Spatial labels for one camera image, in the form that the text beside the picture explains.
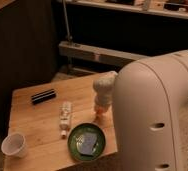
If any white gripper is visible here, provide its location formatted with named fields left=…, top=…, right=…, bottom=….
left=93, top=92, right=112, bottom=122

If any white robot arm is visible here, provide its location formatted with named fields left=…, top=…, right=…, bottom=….
left=93, top=50, right=188, bottom=171

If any green bowl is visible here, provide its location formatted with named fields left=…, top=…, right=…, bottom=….
left=67, top=123, right=106, bottom=162

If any blue sponge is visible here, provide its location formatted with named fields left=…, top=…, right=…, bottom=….
left=78, top=132, right=97, bottom=155

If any white squeeze bottle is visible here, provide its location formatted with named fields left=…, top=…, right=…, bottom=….
left=59, top=101, right=72, bottom=139

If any wooden table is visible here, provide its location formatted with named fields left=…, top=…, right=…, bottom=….
left=4, top=74, right=117, bottom=171

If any black striped box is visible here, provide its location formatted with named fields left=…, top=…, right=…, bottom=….
left=31, top=89, right=56, bottom=105

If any grey metal shelf beam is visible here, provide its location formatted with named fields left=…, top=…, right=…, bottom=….
left=58, top=41, right=146, bottom=67

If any metal pole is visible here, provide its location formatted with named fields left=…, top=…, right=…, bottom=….
left=62, top=0, right=72, bottom=44

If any upper cluttered shelf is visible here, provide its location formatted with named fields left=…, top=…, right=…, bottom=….
left=65, top=0, right=188, bottom=19

